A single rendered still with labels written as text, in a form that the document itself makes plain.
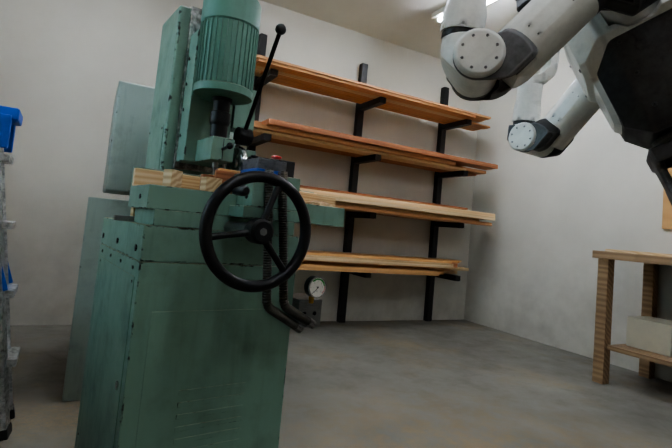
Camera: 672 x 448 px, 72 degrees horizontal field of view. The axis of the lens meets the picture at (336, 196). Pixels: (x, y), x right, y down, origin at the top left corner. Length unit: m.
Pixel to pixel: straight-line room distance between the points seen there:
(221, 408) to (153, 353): 0.25
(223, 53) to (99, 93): 2.45
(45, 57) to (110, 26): 0.49
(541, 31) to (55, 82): 3.42
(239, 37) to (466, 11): 0.80
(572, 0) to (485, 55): 0.16
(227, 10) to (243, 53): 0.13
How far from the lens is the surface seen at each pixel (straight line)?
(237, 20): 1.48
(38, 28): 3.94
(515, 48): 0.79
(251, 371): 1.39
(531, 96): 1.38
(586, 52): 0.99
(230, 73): 1.42
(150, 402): 1.31
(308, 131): 3.57
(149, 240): 1.22
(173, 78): 1.64
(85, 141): 3.76
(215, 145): 1.40
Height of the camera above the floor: 0.83
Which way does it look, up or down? 4 degrees up
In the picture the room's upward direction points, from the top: 5 degrees clockwise
